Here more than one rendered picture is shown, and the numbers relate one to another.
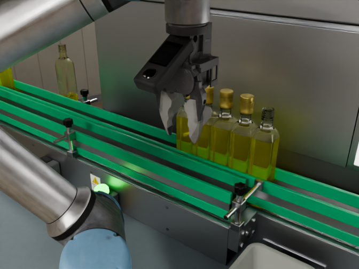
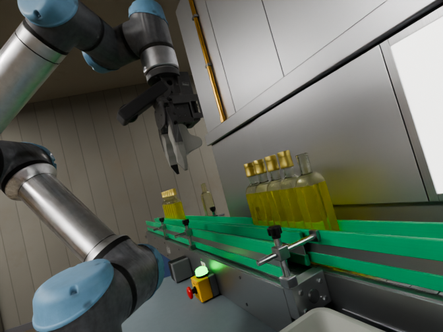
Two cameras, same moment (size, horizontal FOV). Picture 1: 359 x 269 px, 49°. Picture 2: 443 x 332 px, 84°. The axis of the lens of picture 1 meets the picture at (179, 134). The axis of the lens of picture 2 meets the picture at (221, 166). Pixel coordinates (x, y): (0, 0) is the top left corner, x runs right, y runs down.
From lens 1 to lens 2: 0.54 m
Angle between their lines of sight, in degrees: 39
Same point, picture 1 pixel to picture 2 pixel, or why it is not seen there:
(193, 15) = (151, 58)
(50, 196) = (80, 235)
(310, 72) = (340, 115)
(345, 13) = (345, 47)
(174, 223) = (248, 296)
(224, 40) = (273, 128)
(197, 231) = (264, 300)
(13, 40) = not seen: outside the picture
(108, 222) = (124, 260)
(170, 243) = (249, 321)
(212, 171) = not seen: hidden behind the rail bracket
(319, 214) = (391, 255)
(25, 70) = not seen: hidden behind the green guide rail
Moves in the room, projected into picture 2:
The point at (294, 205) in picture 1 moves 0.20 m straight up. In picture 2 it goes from (358, 251) to (329, 151)
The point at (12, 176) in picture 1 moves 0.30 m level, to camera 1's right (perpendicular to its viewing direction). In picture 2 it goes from (54, 217) to (156, 188)
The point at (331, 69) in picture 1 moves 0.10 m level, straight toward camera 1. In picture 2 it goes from (356, 101) to (340, 99)
